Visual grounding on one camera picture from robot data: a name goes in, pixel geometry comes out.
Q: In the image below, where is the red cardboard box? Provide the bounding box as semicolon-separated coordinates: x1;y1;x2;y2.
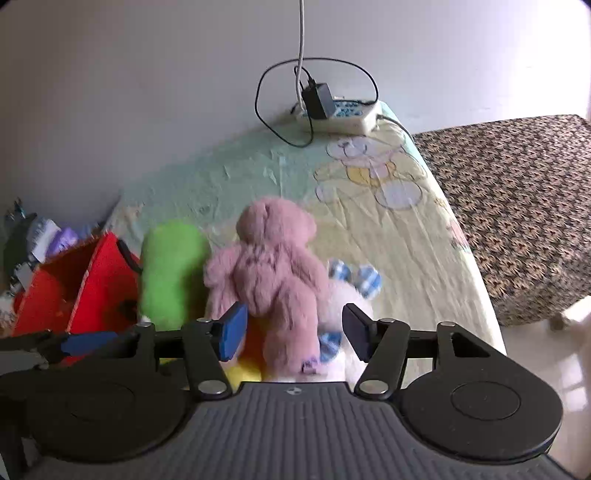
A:
11;231;144;367

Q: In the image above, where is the bear printed bed sheet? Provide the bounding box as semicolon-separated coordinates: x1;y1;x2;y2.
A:
106;99;509;384

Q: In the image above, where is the pink teddy bear plush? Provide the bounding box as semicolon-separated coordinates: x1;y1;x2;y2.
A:
203;196;331;376

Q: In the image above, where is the green plush toy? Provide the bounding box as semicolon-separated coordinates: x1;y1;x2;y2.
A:
137;220;212;330

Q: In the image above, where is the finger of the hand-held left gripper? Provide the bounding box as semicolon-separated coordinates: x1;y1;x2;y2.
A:
0;331;58;352
41;331;132;365

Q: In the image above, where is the white cable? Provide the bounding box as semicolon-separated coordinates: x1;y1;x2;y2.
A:
294;0;308;116

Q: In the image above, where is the black cable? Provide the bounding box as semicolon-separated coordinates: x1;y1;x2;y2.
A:
254;58;380;148

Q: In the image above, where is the large white plush toy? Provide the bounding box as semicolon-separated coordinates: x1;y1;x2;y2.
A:
318;258;384;384

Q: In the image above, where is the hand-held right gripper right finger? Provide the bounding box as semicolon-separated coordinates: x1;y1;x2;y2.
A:
342;304;497;400

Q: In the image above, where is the black power adapter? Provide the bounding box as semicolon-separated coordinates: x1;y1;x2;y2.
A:
299;78;338;121

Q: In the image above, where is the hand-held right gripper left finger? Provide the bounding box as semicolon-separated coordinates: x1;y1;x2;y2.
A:
106;302;249;400

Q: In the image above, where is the yellow tiger plush toy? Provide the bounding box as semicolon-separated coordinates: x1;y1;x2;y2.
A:
224;318;266;384

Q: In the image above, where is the dark green bag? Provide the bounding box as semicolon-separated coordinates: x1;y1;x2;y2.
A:
2;215;38;278

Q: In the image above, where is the purple tissue pack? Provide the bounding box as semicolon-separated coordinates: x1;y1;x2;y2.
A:
46;226;86;257

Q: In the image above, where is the white power strip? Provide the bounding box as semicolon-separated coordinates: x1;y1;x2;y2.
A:
291;95;384;137

